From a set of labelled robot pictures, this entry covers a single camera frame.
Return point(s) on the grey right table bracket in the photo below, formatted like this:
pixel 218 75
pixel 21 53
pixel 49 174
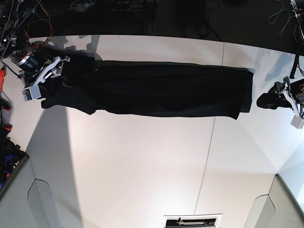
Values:
pixel 277 209

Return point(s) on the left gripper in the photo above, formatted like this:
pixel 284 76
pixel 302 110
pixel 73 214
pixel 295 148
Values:
pixel 287 95

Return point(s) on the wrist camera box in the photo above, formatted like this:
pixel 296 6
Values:
pixel 31 93
pixel 297 122

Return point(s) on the grey bin with clutter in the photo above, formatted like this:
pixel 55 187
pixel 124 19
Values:
pixel 11 155

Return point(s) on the printed paper sheet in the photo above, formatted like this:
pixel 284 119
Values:
pixel 192 221

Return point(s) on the black t-shirt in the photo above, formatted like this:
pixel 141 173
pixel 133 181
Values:
pixel 157 89

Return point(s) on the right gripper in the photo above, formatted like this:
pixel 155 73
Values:
pixel 53 69

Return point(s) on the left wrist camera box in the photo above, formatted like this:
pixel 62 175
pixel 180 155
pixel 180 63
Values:
pixel 297 122

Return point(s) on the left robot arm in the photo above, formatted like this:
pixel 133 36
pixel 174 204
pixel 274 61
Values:
pixel 298 17

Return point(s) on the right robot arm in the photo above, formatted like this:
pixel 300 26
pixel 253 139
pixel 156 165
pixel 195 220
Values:
pixel 26 60

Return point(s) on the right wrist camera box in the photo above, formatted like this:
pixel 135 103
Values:
pixel 31 93

